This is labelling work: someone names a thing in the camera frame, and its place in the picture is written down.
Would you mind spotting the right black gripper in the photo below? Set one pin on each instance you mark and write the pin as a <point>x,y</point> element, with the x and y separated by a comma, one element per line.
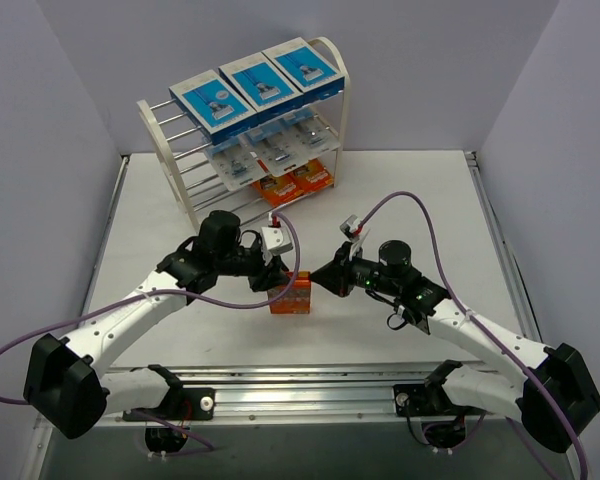
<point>344,273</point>

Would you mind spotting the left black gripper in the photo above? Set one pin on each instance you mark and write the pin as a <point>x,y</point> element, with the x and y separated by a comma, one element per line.
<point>264,272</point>

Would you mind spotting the orange Gillette styler box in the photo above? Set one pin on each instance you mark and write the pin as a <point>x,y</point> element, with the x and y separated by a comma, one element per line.
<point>298,300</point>

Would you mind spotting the orange Gillette Fusion5 box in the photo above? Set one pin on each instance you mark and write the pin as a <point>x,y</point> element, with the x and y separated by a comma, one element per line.
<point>277,191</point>
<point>312,177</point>

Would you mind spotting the small blue cartridge pack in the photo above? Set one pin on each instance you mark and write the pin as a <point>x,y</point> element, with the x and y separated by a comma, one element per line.
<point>235,166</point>

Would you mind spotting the gillette razor blister pack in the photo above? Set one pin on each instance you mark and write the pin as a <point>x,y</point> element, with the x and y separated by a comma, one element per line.
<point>278,149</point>
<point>312,136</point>

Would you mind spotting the Gillette razor blister pack front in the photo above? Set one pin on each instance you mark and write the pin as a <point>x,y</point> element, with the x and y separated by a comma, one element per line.
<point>312,136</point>

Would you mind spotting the blue Harry's box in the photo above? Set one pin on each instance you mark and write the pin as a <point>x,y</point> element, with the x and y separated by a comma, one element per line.
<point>262,85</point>
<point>215,106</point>
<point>313,75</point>

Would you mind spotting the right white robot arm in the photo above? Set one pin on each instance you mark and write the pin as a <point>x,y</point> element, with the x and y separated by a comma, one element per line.
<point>550,391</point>

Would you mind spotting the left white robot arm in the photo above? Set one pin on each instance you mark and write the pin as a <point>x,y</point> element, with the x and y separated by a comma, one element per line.
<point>68,380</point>

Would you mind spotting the cream metal-rod shelf rack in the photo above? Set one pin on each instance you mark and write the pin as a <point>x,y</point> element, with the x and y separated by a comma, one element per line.
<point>180,145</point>

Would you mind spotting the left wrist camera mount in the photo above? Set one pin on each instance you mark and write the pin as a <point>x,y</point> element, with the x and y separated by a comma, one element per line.
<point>276,238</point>

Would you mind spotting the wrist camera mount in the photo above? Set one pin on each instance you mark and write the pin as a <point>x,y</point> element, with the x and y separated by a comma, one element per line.
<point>356,234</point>
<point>276,238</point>

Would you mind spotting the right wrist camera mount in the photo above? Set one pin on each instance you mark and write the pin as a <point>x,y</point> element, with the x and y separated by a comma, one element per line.
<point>356,234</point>

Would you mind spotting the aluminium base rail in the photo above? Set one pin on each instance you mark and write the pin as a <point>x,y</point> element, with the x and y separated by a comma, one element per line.
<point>306,393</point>

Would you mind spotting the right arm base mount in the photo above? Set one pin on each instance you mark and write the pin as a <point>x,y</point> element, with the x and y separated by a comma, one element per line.
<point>434,422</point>

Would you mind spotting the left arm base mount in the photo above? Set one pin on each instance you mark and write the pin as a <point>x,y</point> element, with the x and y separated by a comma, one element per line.
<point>172,436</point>

